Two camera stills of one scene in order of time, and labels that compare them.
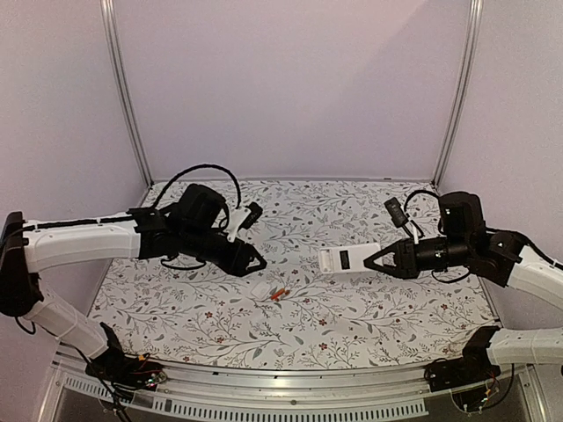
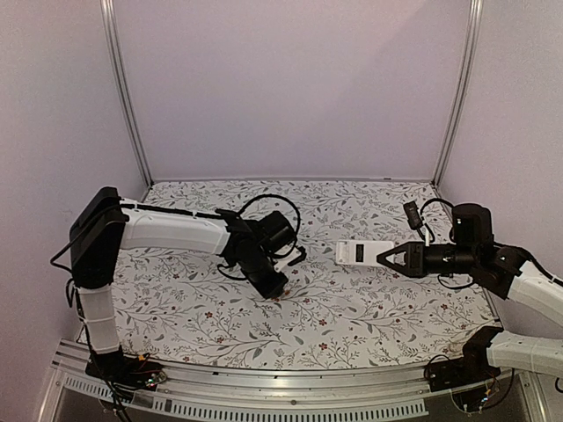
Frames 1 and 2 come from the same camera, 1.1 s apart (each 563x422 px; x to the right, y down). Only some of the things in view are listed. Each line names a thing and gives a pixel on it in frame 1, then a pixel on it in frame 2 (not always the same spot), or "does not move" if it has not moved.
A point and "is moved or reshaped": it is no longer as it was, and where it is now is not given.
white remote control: x=347 y=258 is moved or reshaped
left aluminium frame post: x=108 y=11 does not move
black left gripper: x=237 y=263 to x=269 y=291
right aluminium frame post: x=468 y=58 does not move
